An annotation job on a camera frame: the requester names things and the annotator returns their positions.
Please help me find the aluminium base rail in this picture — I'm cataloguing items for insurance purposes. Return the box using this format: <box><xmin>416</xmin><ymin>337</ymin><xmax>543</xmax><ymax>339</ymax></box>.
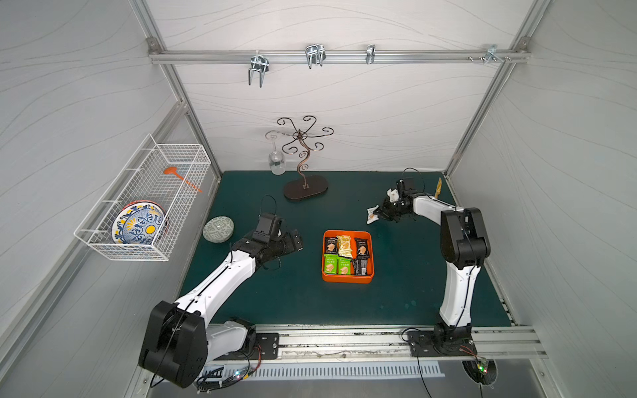
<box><xmin>203</xmin><ymin>324</ymin><xmax>548</xmax><ymax>362</ymax></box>

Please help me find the green patterned ceramic bowl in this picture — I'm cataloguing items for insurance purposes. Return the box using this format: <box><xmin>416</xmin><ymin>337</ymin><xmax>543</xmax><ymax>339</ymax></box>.
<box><xmin>202</xmin><ymin>216</ymin><xmax>235</xmax><ymax>244</ymax></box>

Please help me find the metal double hook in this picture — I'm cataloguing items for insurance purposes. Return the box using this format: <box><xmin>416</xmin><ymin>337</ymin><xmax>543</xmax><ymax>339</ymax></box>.
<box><xmin>248</xmin><ymin>54</ymin><xmax>270</xmax><ymax>88</ymax></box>
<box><xmin>305</xmin><ymin>44</ymin><xmax>327</xmax><ymax>69</ymax></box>

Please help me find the green cookie packet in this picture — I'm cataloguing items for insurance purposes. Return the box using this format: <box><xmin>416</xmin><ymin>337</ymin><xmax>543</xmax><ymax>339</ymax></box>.
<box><xmin>338</xmin><ymin>257</ymin><xmax>352</xmax><ymax>275</ymax></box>
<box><xmin>323</xmin><ymin>254</ymin><xmax>339</xmax><ymax>275</ymax></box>

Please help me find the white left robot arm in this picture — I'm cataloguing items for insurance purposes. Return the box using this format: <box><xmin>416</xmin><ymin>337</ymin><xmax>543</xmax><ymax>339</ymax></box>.
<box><xmin>138</xmin><ymin>230</ymin><xmax>303</xmax><ymax>388</ymax></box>

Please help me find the metal single hook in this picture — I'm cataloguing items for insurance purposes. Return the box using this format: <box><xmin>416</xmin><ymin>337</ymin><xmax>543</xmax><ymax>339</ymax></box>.
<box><xmin>365</xmin><ymin>44</ymin><xmax>376</xmax><ymax>65</ymax></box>

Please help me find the metal double hook middle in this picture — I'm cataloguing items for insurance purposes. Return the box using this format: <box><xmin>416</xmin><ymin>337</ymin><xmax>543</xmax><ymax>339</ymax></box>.
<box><xmin>305</xmin><ymin>44</ymin><xmax>327</xmax><ymax>69</ymax></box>

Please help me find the orange plastic storage box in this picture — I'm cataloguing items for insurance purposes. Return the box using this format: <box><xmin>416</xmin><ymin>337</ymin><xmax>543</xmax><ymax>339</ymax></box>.
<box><xmin>321</xmin><ymin>230</ymin><xmax>375</xmax><ymax>285</ymax></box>

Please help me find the aluminium top rail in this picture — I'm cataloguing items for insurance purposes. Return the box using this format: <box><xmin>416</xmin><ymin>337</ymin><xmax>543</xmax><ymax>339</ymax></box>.
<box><xmin>149</xmin><ymin>46</ymin><xmax>532</xmax><ymax>66</ymax></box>

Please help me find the green cookie packet left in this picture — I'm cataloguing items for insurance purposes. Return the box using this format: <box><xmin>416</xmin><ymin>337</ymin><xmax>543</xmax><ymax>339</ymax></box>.
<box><xmin>323</xmin><ymin>254</ymin><xmax>339</xmax><ymax>275</ymax></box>

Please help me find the white wire basket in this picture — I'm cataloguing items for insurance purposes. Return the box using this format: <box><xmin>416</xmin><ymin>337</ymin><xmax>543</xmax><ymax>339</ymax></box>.
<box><xmin>74</xmin><ymin>135</ymin><xmax>211</xmax><ymax>262</ymax></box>

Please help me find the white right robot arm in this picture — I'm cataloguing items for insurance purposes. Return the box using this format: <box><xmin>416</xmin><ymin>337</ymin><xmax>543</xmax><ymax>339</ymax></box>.
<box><xmin>367</xmin><ymin>189</ymin><xmax>491</xmax><ymax>352</ymax></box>

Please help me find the blue yellow painted plate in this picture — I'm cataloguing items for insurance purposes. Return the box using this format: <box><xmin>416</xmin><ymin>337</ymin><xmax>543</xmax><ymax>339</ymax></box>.
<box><xmin>111</xmin><ymin>201</ymin><xmax>165</xmax><ymax>245</ymax></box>

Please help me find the wooden knife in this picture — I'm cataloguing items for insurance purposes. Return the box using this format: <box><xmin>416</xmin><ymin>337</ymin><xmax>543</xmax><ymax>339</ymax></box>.
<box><xmin>435</xmin><ymin>177</ymin><xmax>443</xmax><ymax>199</ymax></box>

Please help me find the green cookie packet right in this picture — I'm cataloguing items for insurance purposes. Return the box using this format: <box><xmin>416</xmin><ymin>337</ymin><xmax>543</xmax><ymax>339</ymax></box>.
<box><xmin>338</xmin><ymin>257</ymin><xmax>352</xmax><ymax>275</ymax></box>

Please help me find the black cookie packet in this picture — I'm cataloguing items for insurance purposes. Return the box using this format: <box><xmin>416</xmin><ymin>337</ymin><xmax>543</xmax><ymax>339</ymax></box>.
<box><xmin>354</xmin><ymin>238</ymin><xmax>370</xmax><ymax>259</ymax></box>
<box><xmin>324</xmin><ymin>236</ymin><xmax>338</xmax><ymax>255</ymax></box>

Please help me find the metal hook right end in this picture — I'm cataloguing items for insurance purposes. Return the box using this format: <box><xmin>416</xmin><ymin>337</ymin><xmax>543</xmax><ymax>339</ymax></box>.
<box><xmin>467</xmin><ymin>45</ymin><xmax>513</xmax><ymax>65</ymax></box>

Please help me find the orange plastic spoon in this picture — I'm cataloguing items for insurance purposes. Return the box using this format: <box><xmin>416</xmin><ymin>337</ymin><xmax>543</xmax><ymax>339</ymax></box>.
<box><xmin>164</xmin><ymin>166</ymin><xmax>202</xmax><ymax>192</ymax></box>

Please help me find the brown metal glass stand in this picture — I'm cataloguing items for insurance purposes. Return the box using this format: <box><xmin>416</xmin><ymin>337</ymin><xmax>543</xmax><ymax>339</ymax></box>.
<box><xmin>276</xmin><ymin>115</ymin><xmax>334</xmax><ymax>202</ymax></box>

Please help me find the yellow cookie packet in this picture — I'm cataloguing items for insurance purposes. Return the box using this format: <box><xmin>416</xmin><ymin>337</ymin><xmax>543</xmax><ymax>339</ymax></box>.
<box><xmin>337</xmin><ymin>235</ymin><xmax>353</xmax><ymax>259</ymax></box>

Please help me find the white cookie packet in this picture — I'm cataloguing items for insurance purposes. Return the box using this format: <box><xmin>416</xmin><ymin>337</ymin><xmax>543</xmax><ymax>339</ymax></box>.
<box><xmin>367</xmin><ymin>205</ymin><xmax>379</xmax><ymax>225</ymax></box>

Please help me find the black chocolate bar packet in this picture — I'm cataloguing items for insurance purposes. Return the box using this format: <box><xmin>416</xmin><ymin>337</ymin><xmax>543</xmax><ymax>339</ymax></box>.
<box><xmin>353</xmin><ymin>257</ymin><xmax>373</xmax><ymax>277</ymax></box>

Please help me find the metal double hook left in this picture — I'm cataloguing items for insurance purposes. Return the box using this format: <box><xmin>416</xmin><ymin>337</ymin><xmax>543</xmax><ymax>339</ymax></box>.
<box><xmin>248</xmin><ymin>54</ymin><xmax>270</xmax><ymax>88</ymax></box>

